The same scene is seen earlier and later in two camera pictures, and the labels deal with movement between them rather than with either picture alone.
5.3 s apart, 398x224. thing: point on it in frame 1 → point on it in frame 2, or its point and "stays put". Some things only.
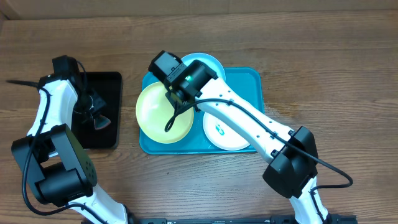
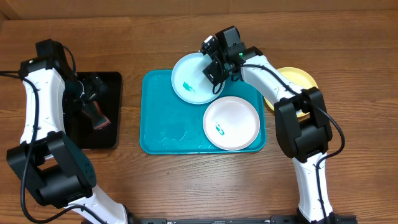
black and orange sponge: (101, 122) stays put
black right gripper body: (178, 106) → (216, 74)
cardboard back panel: (58, 9) stays put
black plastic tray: (96, 119) stays put
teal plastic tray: (250, 81) stays put
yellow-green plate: (154, 109) → (298, 78)
